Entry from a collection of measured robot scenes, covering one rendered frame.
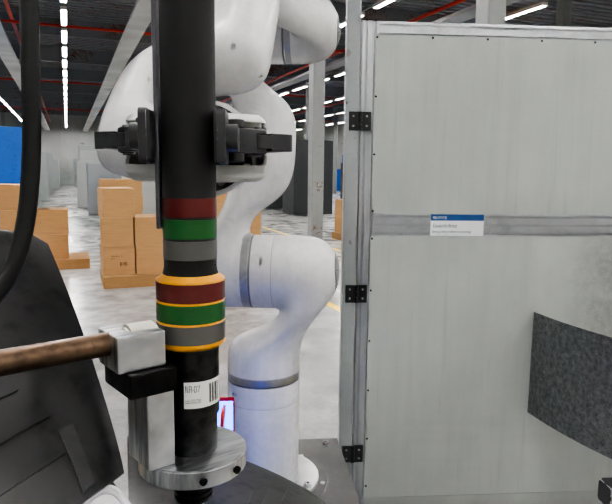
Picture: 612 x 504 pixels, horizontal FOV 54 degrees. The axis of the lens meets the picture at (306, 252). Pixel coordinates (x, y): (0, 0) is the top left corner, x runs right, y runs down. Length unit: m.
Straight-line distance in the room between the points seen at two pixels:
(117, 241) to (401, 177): 5.95
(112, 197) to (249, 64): 7.13
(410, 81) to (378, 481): 1.51
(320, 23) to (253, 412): 0.61
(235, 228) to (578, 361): 1.59
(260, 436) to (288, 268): 0.28
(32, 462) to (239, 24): 0.50
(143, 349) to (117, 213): 7.46
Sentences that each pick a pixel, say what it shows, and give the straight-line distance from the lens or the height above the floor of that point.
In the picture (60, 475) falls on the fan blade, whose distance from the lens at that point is 0.40.
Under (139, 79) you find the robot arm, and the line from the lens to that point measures 0.65.
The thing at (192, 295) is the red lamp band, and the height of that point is 1.40.
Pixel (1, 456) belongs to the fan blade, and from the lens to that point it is 0.40.
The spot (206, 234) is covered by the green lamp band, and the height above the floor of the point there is 1.44.
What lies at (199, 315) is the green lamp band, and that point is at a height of 1.39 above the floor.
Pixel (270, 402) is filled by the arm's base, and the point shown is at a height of 1.11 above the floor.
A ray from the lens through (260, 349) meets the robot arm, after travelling 0.96.
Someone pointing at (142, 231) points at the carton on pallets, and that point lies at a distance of 7.86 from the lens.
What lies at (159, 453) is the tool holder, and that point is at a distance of 0.39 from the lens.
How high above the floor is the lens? 1.47
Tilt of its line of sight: 8 degrees down
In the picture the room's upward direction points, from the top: 1 degrees clockwise
